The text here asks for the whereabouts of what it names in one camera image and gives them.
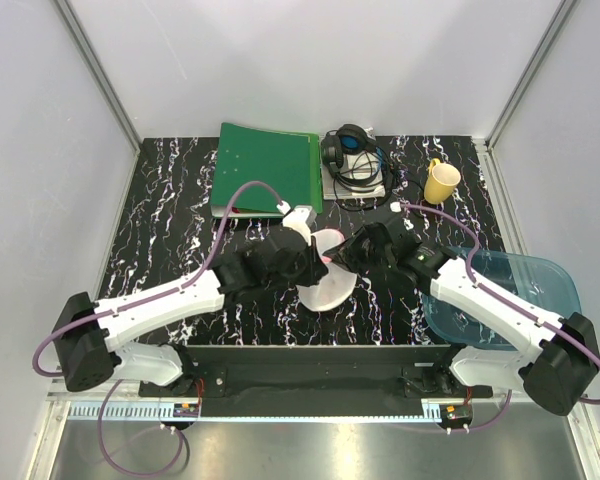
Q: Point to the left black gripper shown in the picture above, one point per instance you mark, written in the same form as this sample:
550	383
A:
315	268

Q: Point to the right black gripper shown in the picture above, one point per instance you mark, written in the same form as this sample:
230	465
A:
346	252

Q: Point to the white pink mesh laundry bag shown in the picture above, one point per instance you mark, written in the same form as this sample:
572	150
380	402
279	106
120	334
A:
334	288

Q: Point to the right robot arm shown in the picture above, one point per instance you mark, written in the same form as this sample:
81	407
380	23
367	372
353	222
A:
553	358

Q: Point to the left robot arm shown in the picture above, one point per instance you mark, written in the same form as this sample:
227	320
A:
95	341

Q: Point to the grey book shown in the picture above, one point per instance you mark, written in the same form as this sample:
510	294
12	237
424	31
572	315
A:
351	167

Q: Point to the green folder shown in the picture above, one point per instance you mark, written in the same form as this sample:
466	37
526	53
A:
287	161

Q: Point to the black blue headphones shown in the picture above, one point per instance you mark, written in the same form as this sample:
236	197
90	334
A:
389	170

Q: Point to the yellow mug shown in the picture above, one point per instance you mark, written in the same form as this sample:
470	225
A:
441	182

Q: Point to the blue transparent plastic bin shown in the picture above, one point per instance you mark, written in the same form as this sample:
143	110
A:
535	280

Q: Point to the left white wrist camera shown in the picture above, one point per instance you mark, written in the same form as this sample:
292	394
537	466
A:
299	218

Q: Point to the white slotted cable duct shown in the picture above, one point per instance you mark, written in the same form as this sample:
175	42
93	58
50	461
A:
121	411

